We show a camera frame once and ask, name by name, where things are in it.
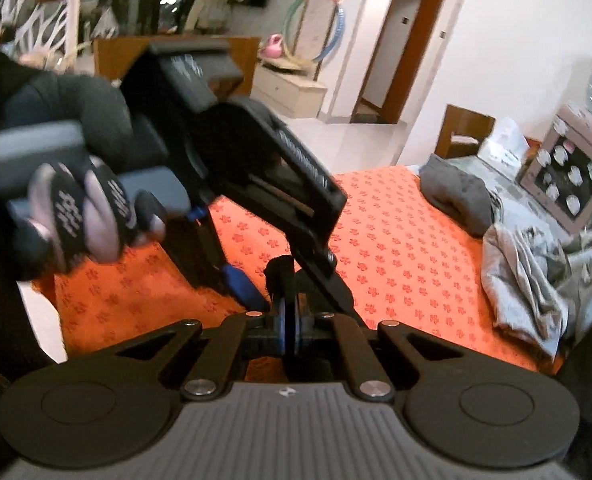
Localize stack of black clothes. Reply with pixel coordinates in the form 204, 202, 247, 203
556, 300, 592, 480

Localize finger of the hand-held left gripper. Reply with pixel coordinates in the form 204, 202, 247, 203
166, 207, 273, 312
288, 246, 359, 315

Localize person's left hand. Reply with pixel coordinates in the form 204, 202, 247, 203
6, 157, 168, 282

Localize white plastic bag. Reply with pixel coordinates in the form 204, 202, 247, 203
476, 116, 531, 173

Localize pink kettlebell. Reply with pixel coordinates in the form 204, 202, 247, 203
260, 33, 284, 59

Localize brown wooden door frame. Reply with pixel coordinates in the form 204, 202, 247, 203
351, 0, 451, 126

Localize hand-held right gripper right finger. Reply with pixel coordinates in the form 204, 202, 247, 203
288, 300, 472, 402

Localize light grey pants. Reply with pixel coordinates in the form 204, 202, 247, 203
481, 222, 577, 361

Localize white tree-pattern partition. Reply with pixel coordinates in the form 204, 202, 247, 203
0, 0, 88, 68

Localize beige low cabinet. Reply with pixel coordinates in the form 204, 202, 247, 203
251, 57, 329, 118

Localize orange flower-patterned mat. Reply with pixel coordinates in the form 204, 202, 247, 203
33, 162, 567, 386

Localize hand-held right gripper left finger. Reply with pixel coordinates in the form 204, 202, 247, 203
111, 300, 291, 402

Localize dark grey garment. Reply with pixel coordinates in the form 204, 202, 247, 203
419, 153, 496, 237

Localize boxed cup set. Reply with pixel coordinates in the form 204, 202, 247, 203
518, 102, 592, 236

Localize person's left forearm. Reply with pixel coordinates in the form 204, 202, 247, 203
0, 60, 136, 136

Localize multicoloured hula hoop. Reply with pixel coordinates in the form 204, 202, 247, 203
282, 0, 347, 63

